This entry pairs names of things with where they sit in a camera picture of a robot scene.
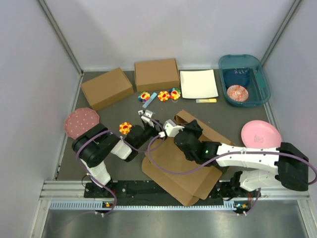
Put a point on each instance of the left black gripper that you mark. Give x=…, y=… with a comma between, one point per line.
x=155, y=131

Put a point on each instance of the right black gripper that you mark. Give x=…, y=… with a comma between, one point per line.
x=191, y=127

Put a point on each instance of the cardboard box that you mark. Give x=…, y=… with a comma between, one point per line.
x=155, y=75
x=187, y=189
x=107, y=89

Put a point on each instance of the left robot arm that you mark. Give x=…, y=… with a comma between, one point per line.
x=96, y=144

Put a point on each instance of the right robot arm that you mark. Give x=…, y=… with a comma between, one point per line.
x=283, y=165

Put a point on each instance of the orange yellow flower plush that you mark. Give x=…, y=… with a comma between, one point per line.
x=125, y=127

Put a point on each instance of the rainbow flower plush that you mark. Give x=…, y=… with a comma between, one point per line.
x=175, y=93
x=144, y=96

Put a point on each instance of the light blue marker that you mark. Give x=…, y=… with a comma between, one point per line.
x=152, y=97

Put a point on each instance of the yellow highlighter marker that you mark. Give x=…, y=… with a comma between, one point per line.
x=211, y=100

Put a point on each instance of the white square plate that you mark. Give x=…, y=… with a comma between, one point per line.
x=198, y=84

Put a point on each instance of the red patterned bowl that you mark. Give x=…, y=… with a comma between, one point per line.
x=238, y=93

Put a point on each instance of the light pink plate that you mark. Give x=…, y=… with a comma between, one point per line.
x=260, y=134

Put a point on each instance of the dark pink dotted plate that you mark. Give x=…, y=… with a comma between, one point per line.
x=80, y=121

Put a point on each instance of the teal plastic bin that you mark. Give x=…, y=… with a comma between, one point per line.
x=259, y=91

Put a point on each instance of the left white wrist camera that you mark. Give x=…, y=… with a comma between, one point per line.
x=146, y=117

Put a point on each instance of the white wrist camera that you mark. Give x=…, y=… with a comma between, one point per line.
x=146, y=117
x=170, y=129

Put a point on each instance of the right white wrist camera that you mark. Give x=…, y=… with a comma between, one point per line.
x=170, y=129

